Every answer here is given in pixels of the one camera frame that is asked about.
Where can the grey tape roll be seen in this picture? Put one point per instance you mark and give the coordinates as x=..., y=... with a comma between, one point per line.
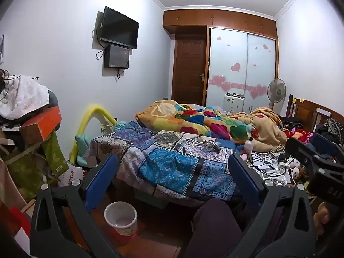
x=201, y=139

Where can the brown wooden door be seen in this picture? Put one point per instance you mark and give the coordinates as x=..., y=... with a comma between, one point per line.
x=188, y=67

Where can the white crumpled cloth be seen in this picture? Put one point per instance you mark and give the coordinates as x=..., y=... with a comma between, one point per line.
x=24, y=96

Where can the red box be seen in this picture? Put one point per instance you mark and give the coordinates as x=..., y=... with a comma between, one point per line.
x=13, y=220

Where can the green patterned box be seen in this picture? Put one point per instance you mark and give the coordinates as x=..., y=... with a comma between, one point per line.
x=55, y=153

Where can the small white cabinet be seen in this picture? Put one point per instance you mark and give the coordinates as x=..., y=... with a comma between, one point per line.
x=233, y=104

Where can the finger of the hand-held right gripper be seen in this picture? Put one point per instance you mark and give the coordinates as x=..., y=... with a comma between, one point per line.
x=325, y=145
x=303, y=150

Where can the orange cardboard box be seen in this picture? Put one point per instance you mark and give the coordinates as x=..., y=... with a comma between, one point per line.
x=45, y=123

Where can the yellow foam tube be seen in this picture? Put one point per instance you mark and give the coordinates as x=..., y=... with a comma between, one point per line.
x=91, y=113

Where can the blue patchwork bedsheet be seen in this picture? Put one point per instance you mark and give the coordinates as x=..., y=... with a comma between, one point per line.
x=166, y=166

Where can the wooden wardrobe with sliding doors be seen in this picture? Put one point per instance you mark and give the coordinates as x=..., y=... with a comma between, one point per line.
x=228, y=59

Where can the red plush toy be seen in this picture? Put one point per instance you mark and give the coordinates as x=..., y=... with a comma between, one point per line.
x=298, y=135

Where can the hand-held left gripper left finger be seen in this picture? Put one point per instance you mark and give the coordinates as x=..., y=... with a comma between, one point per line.
x=100, y=177

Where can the teal plastic seat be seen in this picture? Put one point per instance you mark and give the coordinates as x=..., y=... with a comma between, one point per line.
x=80, y=153

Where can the black marker pen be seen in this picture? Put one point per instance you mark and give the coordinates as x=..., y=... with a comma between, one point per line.
x=184, y=147

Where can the white plastic bucket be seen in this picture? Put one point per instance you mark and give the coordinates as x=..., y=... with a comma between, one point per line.
x=121, y=215

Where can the person's leg in dark pants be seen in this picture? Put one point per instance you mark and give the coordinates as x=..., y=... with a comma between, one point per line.
x=212, y=228

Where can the white plastic bottle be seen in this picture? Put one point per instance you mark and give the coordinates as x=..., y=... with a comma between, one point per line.
x=248, y=146

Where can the wooden bed headboard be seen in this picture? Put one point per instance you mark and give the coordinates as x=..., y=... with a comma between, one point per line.
x=303, y=110

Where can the white bag with red print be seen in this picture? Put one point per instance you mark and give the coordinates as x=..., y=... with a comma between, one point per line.
x=70, y=174

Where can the person's right hand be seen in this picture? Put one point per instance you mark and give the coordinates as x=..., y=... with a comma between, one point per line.
x=321, y=217

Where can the pink heart stickers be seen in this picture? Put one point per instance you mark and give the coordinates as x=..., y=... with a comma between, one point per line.
x=219, y=80

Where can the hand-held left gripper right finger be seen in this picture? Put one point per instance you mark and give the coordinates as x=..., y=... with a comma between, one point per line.
x=243, y=174

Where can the colourful heart print blanket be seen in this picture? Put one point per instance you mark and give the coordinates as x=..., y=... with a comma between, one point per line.
x=188, y=118

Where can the standing electric fan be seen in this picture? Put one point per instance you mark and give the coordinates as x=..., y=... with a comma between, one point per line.
x=276, y=90

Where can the black wall television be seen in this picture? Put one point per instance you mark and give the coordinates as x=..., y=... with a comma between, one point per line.
x=119, y=27

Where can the white plush toy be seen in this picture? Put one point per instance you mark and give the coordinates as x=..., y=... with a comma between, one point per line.
x=295, y=172

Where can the dark clothes on headboard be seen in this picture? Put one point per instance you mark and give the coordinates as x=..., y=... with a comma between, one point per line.
x=333, y=127

